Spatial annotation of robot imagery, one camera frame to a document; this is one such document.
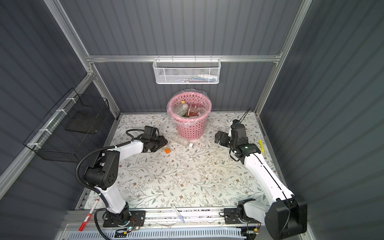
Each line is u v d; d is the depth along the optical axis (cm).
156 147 85
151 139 79
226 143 72
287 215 38
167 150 96
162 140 89
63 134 72
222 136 72
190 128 91
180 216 75
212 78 89
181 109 96
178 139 100
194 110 92
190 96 100
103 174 49
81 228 71
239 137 61
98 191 52
